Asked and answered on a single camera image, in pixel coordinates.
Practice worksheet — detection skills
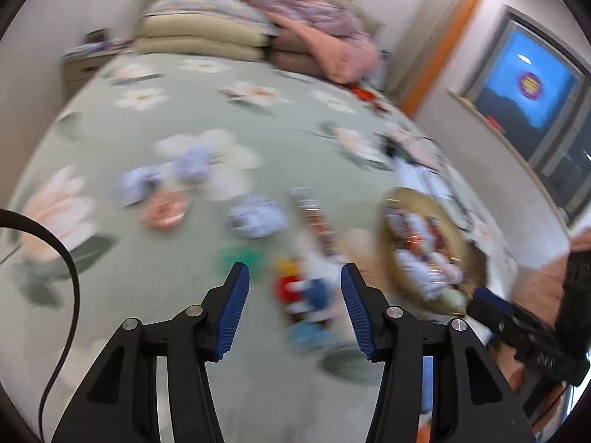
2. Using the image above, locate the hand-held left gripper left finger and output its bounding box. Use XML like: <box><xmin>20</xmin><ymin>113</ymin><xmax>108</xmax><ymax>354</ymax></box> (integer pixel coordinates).
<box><xmin>51</xmin><ymin>262</ymin><xmax>251</xmax><ymax>443</ymax></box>

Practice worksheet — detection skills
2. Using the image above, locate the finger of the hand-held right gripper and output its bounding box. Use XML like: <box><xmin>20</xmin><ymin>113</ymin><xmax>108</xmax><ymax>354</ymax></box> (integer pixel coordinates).
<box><xmin>468</xmin><ymin>287</ymin><xmax>514</xmax><ymax>339</ymax></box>

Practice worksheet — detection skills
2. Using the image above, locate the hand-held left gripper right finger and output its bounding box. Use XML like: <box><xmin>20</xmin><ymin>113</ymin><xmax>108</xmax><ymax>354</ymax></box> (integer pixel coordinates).
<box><xmin>341</xmin><ymin>262</ymin><xmax>539</xmax><ymax>443</ymax></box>

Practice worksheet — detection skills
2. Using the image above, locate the colourful snack packet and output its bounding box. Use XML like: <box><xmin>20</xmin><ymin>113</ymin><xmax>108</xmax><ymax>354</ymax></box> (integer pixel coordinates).
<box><xmin>272</xmin><ymin>258</ymin><xmax>340</xmax><ymax>324</ymax></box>

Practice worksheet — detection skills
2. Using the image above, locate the white printed paper ball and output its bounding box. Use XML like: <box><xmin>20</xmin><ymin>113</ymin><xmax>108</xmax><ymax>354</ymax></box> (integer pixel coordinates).
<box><xmin>397</xmin><ymin>249</ymin><xmax>437</xmax><ymax>294</ymax></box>

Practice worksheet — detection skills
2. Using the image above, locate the golden bowl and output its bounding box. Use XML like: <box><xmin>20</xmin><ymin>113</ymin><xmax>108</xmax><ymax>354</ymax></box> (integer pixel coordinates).
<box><xmin>375</xmin><ymin>186</ymin><xmax>491</xmax><ymax>318</ymax></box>

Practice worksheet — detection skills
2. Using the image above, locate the long snack packet strip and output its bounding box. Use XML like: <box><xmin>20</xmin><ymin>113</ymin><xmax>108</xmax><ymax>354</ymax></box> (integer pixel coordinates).
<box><xmin>287</xmin><ymin>186</ymin><xmax>339</xmax><ymax>260</ymax></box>

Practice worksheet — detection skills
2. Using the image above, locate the small green object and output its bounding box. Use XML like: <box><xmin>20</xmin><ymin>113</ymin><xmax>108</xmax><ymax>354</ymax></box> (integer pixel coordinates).
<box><xmin>216</xmin><ymin>246</ymin><xmax>260</xmax><ymax>274</ymax></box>

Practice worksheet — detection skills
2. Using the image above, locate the small light blue object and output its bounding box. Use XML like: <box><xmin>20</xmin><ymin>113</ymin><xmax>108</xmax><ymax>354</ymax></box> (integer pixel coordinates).
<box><xmin>287</xmin><ymin>322</ymin><xmax>329</xmax><ymax>352</ymax></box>

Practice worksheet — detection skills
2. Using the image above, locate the green floral blanket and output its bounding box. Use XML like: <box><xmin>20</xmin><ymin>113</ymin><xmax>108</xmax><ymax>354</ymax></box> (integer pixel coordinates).
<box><xmin>0</xmin><ymin>50</ymin><xmax>523</xmax><ymax>443</ymax></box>

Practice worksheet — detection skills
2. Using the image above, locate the red snack packet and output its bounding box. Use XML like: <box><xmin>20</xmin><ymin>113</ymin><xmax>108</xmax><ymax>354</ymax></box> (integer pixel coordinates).
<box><xmin>385</xmin><ymin>205</ymin><xmax>452</xmax><ymax>253</ymax></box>

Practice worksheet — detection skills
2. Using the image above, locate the crumpled pink paper ball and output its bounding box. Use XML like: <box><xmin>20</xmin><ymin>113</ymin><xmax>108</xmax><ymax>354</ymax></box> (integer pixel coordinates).
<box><xmin>140</xmin><ymin>190</ymin><xmax>191</xmax><ymax>230</ymax></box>

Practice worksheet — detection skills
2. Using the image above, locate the white flat object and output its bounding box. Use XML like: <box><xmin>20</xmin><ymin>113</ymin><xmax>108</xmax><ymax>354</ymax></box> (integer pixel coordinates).
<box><xmin>392</xmin><ymin>156</ymin><xmax>456</xmax><ymax>200</ymax></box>

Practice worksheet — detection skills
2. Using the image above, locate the window sill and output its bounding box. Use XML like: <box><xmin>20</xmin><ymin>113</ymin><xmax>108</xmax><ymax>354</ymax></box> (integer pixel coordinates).
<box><xmin>444</xmin><ymin>89</ymin><xmax>574</xmax><ymax>243</ymax></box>

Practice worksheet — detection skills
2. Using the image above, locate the small red packet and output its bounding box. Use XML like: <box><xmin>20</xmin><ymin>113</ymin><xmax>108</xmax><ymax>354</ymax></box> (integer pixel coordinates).
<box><xmin>348</xmin><ymin>84</ymin><xmax>387</xmax><ymax>112</ymax></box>

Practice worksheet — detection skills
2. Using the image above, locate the window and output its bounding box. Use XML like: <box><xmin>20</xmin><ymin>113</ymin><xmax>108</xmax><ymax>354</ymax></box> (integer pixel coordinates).
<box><xmin>463</xmin><ymin>6</ymin><xmax>591</xmax><ymax>215</ymax></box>

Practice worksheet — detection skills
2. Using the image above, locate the brown folded quilt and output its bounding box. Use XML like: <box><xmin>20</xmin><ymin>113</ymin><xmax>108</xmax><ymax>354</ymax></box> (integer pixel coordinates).
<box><xmin>267</xmin><ymin>32</ymin><xmax>334</xmax><ymax>73</ymax></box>

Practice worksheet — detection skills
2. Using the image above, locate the beige pillow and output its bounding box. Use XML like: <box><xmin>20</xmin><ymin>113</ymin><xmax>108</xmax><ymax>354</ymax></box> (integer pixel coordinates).
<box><xmin>136</xmin><ymin>13</ymin><xmax>269</xmax><ymax>48</ymax></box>
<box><xmin>133</xmin><ymin>36</ymin><xmax>267</xmax><ymax>62</ymax></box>

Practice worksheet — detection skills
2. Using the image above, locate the orange curtain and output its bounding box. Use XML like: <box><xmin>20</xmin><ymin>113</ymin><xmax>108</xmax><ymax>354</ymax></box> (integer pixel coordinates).
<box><xmin>401</xmin><ymin>0</ymin><xmax>491</xmax><ymax>119</ymax></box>

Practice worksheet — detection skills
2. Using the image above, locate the grey nightstand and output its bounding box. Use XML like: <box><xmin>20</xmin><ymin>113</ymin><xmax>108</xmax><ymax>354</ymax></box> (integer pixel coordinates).
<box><xmin>61</xmin><ymin>46</ymin><xmax>136</xmax><ymax>96</ymax></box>

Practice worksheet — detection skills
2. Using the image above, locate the beige curtain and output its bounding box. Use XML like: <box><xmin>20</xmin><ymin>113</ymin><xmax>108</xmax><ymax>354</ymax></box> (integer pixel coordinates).
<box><xmin>392</xmin><ymin>0</ymin><xmax>477</xmax><ymax>102</ymax></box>

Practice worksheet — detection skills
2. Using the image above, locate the purple and pink quilt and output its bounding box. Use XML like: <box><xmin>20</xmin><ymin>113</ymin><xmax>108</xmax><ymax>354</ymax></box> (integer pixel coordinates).
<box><xmin>233</xmin><ymin>0</ymin><xmax>382</xmax><ymax>85</ymax></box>

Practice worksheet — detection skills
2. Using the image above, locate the magazine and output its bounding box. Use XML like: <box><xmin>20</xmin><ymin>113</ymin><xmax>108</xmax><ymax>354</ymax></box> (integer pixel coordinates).
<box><xmin>69</xmin><ymin>39</ymin><xmax>136</xmax><ymax>55</ymax></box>

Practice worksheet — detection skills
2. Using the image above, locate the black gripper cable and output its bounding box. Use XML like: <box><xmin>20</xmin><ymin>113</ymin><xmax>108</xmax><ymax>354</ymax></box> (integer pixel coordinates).
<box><xmin>0</xmin><ymin>209</ymin><xmax>83</xmax><ymax>441</ymax></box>

